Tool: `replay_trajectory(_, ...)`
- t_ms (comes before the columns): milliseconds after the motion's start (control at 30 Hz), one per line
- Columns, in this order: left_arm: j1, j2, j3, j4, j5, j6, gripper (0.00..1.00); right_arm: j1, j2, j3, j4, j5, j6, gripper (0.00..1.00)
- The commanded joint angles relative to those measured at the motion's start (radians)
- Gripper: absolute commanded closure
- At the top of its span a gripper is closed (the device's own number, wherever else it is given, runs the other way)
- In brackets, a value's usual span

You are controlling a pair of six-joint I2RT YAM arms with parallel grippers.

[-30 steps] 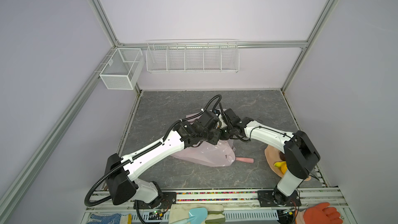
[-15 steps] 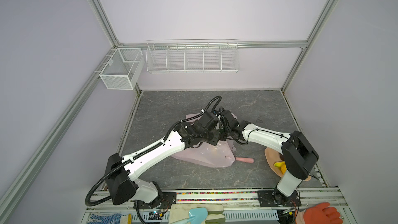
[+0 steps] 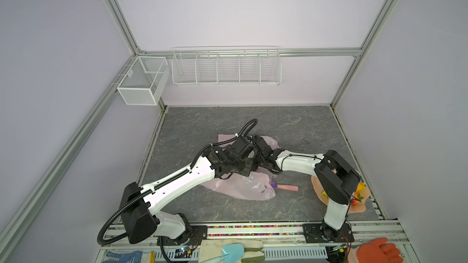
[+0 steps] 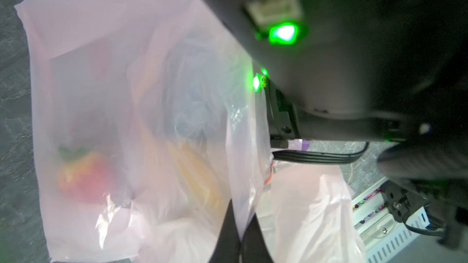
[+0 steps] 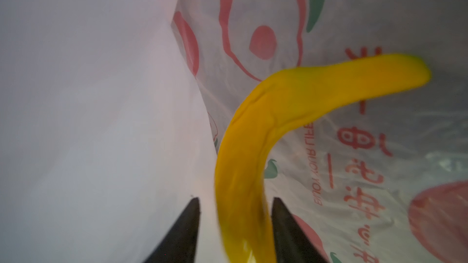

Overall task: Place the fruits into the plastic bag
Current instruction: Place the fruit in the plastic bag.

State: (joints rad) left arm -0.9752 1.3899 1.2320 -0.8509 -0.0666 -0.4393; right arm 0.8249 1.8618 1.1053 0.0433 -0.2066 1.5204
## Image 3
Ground pink printed plastic bag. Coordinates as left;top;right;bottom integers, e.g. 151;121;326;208
199;134;282;202

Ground yellow banana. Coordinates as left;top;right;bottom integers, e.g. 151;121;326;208
356;183;366;192

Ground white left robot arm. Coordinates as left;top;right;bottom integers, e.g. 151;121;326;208
97;135;258;245

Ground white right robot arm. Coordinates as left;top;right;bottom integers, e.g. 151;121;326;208
252;135;361;242

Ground teal plastic trowel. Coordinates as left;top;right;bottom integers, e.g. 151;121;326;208
202;244;244;263

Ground beige work glove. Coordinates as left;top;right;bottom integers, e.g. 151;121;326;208
198;239;266;263

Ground beige wavy fruit plate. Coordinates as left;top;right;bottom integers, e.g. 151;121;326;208
311;177;371;214

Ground blue knitted glove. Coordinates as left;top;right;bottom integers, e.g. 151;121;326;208
103;251;143;263

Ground orange rubber glove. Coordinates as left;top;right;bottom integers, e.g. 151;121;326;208
346;237;403;263

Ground purple scoop pink handle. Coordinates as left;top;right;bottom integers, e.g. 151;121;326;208
270;178;299;192

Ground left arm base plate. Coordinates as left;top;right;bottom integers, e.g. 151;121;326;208
157;225;208;247

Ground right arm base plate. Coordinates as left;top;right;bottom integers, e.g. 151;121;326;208
303;222;355;243

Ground long white wire shelf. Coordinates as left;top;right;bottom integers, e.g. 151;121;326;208
172;46;282;86

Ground small white wire basket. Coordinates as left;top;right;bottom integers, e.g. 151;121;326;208
117;56;170;106

